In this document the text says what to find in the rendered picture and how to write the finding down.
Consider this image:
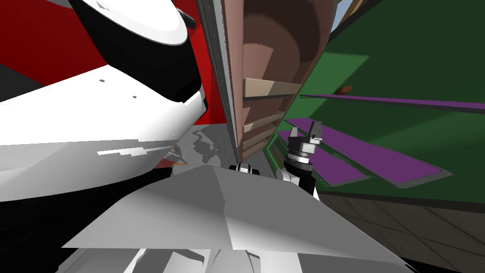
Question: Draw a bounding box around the brown wooden shelf cupboard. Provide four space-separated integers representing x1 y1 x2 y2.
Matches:
221 0 336 162

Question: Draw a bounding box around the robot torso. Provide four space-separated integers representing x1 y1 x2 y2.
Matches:
56 163 414 273

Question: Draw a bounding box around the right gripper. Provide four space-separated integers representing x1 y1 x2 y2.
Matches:
287 120 323 156

